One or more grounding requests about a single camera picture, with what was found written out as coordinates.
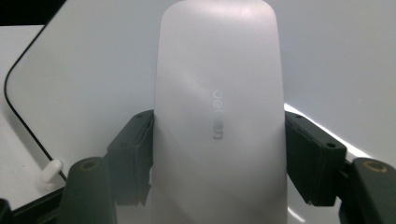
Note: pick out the white whiteboard eraser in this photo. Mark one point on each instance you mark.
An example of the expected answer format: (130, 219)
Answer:
(218, 109)

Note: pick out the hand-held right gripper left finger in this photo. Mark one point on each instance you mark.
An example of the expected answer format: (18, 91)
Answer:
(130, 155)

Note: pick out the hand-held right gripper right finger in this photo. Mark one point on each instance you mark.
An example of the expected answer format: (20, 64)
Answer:
(314, 161)

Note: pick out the white whiteboard with red scribble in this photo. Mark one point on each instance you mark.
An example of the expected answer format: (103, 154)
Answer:
(93, 62)

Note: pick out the white whiteboard foot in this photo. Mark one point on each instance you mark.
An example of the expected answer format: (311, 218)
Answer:
(51, 171)

